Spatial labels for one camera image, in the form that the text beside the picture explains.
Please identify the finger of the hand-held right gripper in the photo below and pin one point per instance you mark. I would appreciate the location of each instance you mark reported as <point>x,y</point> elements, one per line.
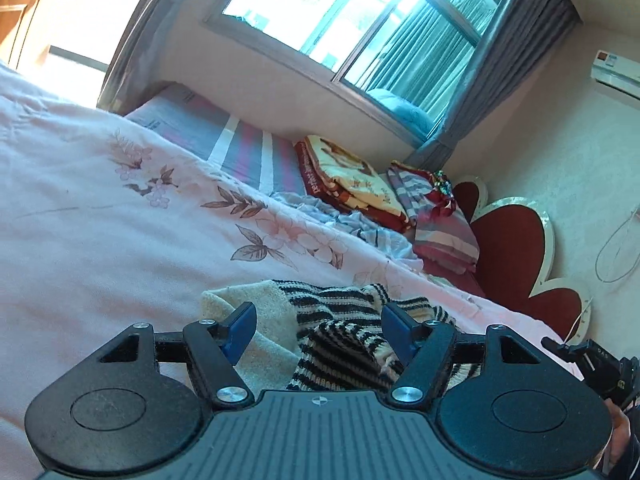
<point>562,349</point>

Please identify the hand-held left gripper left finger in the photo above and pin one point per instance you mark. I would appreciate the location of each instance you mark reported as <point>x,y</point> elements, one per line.
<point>241,332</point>

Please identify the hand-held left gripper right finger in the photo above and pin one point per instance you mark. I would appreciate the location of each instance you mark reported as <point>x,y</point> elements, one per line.
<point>400,330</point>

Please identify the cream striped knitted sweater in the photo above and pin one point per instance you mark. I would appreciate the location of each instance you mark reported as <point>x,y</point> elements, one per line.
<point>340,340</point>

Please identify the person's right hand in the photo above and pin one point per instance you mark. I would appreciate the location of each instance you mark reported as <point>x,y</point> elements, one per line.
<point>617,427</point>

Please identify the striped red folded blanket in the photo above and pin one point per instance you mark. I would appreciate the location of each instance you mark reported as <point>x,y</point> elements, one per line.
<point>440,230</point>

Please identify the red petal-shaped headboard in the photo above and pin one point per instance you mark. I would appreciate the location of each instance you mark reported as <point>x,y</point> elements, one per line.
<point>515,250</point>

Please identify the pink floral bed sheet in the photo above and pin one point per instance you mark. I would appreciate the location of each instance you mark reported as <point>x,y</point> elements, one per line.
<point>125,240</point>

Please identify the colourful ornament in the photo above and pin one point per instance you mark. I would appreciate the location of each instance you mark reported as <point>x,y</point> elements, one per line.
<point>442,182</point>

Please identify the yellow red folded blanket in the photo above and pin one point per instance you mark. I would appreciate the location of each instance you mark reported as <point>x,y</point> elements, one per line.
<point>350,180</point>

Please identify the grey pink striped mattress sheet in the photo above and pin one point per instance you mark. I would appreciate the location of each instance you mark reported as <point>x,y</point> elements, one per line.
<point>220,130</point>

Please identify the blue cushion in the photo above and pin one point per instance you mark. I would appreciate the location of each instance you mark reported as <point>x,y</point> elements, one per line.
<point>400,110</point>

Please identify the white air conditioner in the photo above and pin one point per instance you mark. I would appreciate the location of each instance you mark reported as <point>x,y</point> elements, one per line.
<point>617,72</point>

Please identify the grey curtain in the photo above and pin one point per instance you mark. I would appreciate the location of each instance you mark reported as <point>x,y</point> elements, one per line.
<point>142,35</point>
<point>495,60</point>

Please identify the sliding glass window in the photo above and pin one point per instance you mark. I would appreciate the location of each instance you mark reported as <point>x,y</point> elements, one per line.
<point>350,15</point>

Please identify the wooden door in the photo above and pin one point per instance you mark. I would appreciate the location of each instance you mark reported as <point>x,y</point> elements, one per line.
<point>25,5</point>

